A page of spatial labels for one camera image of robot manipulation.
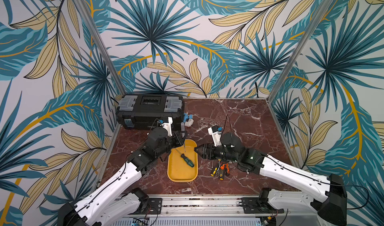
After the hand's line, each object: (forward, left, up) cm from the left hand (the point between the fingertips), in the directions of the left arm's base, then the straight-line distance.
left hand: (187, 135), depth 72 cm
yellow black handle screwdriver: (-9, -16, -22) cm, 29 cm away
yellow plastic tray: (-9, +5, -23) cm, 25 cm away
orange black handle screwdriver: (-8, -20, -19) cm, 28 cm away
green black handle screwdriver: (-4, -1, -21) cm, 22 cm away
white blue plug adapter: (+25, 0, -21) cm, 32 cm away
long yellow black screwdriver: (-5, -15, -23) cm, 28 cm away
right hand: (-6, -5, -2) cm, 8 cm away
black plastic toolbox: (+20, +29, -7) cm, 36 cm away
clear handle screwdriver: (-5, +1, -1) cm, 6 cm away
